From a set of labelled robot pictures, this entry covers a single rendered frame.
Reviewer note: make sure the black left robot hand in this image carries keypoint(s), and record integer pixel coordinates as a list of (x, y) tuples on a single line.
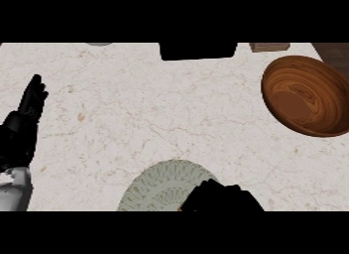
[(16, 132)]

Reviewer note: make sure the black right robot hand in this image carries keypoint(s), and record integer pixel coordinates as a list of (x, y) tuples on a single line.
[(223, 198)]

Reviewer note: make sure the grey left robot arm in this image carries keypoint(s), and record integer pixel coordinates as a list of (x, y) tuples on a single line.
[(9, 193)]

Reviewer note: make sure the round grey-green patterned placemat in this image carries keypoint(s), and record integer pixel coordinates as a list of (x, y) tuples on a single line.
[(157, 187)]

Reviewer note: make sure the brown wooden bowl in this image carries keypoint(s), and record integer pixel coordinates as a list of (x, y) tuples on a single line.
[(306, 97)]

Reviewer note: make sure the small grey object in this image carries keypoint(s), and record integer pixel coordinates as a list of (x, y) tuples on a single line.
[(98, 43)]

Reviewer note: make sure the black box-shaped appliance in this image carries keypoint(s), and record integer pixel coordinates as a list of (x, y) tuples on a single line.
[(198, 50)]

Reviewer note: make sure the brown wooden block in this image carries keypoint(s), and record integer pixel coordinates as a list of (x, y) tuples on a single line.
[(269, 47)]

